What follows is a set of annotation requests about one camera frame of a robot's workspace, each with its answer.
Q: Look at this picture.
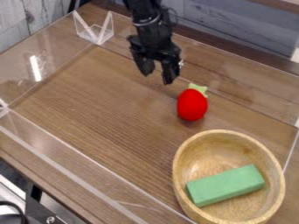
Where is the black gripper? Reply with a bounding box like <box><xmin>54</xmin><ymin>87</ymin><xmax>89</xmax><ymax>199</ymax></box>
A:
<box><xmin>127</xmin><ymin>17</ymin><xmax>182</xmax><ymax>85</ymax></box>

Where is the red plush strawberry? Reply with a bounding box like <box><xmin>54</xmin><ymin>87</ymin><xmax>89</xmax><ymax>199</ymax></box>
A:
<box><xmin>177</xmin><ymin>83</ymin><xmax>209</xmax><ymax>122</ymax></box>

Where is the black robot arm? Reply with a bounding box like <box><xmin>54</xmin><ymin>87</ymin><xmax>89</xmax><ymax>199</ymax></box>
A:
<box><xmin>123</xmin><ymin>0</ymin><xmax>184</xmax><ymax>85</ymax></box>

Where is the wooden bowl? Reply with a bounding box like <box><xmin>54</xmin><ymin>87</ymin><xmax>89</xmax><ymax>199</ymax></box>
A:
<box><xmin>173</xmin><ymin>129</ymin><xmax>286</xmax><ymax>224</ymax></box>

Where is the green rectangular block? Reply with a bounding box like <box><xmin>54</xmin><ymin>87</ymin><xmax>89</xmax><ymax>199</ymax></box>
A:
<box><xmin>185</xmin><ymin>164</ymin><xmax>266</xmax><ymax>207</ymax></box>

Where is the clear acrylic corner bracket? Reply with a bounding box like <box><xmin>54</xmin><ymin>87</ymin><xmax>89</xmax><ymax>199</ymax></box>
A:
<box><xmin>73</xmin><ymin>11</ymin><xmax>115</xmax><ymax>46</ymax></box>

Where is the clear acrylic enclosure wall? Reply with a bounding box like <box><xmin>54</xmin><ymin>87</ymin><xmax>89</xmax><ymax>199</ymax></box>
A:
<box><xmin>0</xmin><ymin>106</ymin><xmax>194</xmax><ymax>224</ymax></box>

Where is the black table leg bracket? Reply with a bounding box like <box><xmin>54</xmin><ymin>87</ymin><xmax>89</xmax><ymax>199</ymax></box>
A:
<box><xmin>25</xmin><ymin>185</ymin><xmax>67</xmax><ymax>224</ymax></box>

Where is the black cable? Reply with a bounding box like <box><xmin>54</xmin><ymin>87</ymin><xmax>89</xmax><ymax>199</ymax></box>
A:
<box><xmin>0</xmin><ymin>200</ymin><xmax>27</xmax><ymax>224</ymax></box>

